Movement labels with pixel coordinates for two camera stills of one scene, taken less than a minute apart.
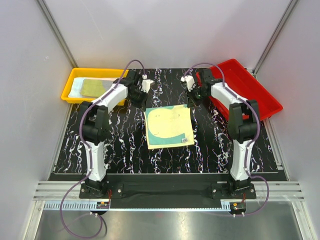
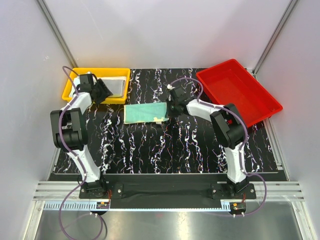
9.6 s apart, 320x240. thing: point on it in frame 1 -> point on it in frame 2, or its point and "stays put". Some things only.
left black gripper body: x=138 y=97 -> x=94 y=88
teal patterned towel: x=169 y=126 -> x=153 y=112
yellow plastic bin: x=74 y=73 stays put
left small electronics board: x=102 y=205 stays put
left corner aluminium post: x=51 y=21 stays put
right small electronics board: x=237 y=206 stays put
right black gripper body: x=197 y=96 -> x=172 y=110
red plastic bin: x=242 y=83 stays put
